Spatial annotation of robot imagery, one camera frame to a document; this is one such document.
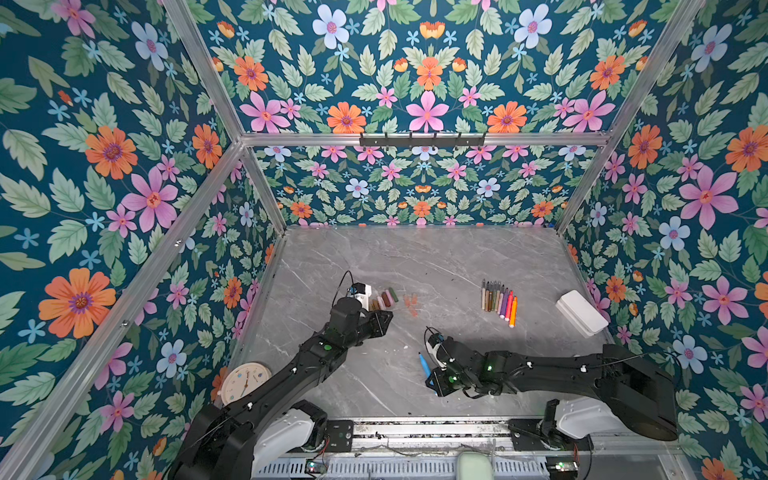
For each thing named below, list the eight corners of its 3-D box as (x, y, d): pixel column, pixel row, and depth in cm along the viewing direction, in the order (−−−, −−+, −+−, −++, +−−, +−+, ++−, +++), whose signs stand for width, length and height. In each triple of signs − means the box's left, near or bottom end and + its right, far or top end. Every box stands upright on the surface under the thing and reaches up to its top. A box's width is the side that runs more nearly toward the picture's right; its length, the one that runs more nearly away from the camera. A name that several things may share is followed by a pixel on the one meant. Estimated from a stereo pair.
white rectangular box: (585, 340, 92) (593, 333, 88) (552, 304, 100) (558, 296, 96) (601, 331, 94) (609, 323, 90) (566, 296, 102) (573, 288, 98)
